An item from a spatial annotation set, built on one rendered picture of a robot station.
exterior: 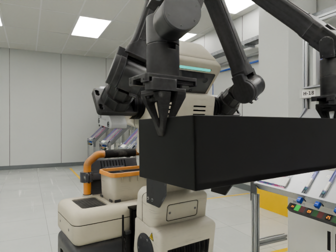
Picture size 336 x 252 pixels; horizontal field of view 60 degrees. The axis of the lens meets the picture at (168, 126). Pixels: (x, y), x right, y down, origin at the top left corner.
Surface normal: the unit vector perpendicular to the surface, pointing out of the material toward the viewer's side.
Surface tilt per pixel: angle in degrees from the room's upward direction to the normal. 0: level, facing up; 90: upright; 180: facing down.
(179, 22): 89
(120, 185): 92
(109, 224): 90
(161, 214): 98
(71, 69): 90
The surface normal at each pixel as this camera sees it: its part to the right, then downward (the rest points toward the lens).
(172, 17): 0.31, -0.01
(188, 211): 0.55, 0.15
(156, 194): -0.83, 0.00
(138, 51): 0.37, -0.22
